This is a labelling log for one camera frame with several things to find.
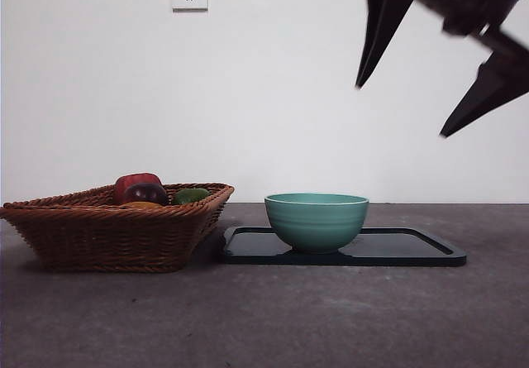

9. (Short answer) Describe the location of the teal bowl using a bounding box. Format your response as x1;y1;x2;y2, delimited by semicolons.
264;192;370;256

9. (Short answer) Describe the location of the brown kiwi fruit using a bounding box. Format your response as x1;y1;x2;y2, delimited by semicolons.
118;200;164;209

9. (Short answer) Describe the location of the dark green tray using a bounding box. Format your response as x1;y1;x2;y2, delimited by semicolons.
220;225;469;268

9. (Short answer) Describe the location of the green avocado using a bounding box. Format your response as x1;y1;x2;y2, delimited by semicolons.
171;188;212;207

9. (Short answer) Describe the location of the dark red plum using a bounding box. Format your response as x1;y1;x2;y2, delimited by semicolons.
122;182;169;207

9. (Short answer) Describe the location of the red apple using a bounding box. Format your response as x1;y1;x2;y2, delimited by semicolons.
113;173;163;204

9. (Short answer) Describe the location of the brown wicker basket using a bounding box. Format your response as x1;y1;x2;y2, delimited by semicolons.
0;183;236;274

